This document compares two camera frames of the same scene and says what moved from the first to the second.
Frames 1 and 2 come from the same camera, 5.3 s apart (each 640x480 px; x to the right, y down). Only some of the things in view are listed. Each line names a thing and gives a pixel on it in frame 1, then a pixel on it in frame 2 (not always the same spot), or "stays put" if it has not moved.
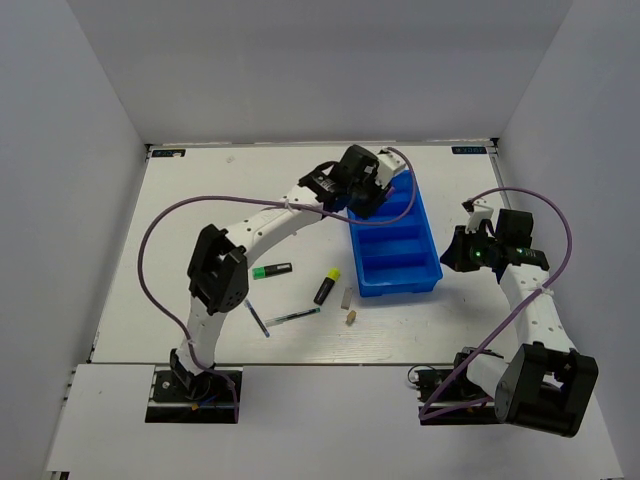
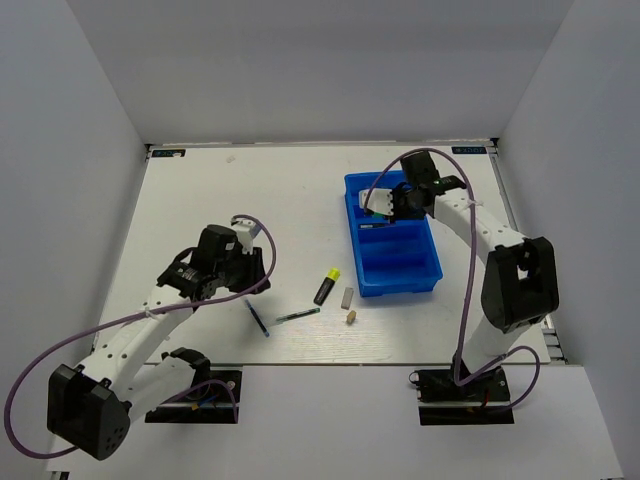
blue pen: (250, 305) stays put
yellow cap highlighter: (323, 292) stays put
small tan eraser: (351, 317) stays put
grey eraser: (346, 298) stays put
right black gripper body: (479, 248) → (403, 204)
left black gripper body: (365, 196) → (241, 271)
